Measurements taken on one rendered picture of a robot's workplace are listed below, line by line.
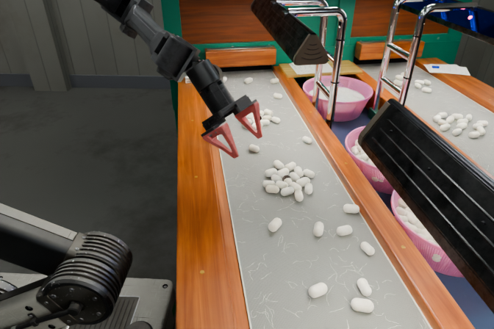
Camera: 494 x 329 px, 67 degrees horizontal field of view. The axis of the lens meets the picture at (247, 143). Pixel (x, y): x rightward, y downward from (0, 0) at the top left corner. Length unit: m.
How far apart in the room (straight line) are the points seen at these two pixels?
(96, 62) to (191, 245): 3.00
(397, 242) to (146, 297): 0.64
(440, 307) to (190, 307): 0.42
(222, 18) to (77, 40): 2.20
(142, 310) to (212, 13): 1.13
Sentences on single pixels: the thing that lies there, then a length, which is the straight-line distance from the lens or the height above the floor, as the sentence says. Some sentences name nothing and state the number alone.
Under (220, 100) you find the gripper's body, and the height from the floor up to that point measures 1.01.
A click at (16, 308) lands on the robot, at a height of 0.71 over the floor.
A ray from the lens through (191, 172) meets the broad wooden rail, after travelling 0.97.
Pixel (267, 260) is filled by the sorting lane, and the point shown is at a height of 0.74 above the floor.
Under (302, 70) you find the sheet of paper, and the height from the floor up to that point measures 0.78.
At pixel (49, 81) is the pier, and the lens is 3.79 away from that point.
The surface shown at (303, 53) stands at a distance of 0.87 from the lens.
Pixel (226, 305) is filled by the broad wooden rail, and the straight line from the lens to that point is 0.68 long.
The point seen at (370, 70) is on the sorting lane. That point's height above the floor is 0.74.
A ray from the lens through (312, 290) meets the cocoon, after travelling 0.72.
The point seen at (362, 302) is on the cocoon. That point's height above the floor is 0.76.
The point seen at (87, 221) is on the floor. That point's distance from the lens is 2.11.
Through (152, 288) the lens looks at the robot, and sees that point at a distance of 1.10.
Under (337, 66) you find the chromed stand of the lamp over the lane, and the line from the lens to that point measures 1.16.
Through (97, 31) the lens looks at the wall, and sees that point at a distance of 3.55.
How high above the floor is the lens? 1.32
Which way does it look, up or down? 31 degrees down
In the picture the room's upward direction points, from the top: straight up
